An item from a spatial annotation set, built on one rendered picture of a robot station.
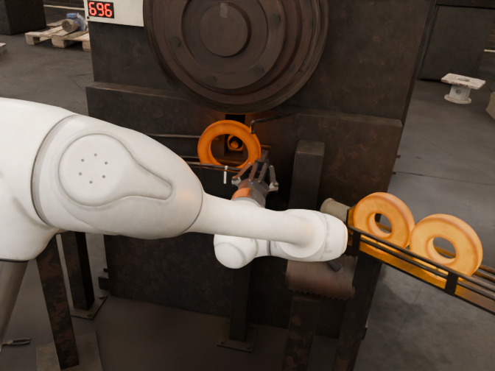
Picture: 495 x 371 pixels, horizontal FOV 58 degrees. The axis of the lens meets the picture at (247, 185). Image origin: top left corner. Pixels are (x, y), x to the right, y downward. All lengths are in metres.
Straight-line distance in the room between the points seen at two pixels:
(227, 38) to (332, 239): 0.52
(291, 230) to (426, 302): 1.34
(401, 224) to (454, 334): 0.95
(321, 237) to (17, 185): 0.62
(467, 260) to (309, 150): 0.48
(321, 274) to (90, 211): 0.92
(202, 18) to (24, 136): 0.67
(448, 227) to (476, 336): 1.02
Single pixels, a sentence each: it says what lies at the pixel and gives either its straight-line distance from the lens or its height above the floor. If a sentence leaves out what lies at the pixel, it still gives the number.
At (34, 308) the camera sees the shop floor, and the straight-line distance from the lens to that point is 1.97.
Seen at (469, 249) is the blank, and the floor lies 0.76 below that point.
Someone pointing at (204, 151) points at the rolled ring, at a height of 0.75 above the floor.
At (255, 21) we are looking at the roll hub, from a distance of 1.09.
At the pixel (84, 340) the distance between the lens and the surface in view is 1.79.
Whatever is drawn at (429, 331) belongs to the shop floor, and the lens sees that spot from 1.97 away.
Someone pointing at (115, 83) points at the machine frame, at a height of 0.87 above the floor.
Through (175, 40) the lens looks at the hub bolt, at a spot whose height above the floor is 1.08.
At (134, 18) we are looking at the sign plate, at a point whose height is 1.08.
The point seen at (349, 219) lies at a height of 0.69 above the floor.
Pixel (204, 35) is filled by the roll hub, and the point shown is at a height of 1.10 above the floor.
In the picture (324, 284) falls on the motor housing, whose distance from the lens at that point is 1.28.
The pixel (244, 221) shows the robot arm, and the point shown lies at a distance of 0.74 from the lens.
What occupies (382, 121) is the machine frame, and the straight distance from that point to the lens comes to 1.34.
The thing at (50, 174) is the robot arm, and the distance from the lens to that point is 0.46.
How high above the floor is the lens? 1.32
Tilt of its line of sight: 30 degrees down
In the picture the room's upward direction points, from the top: 4 degrees clockwise
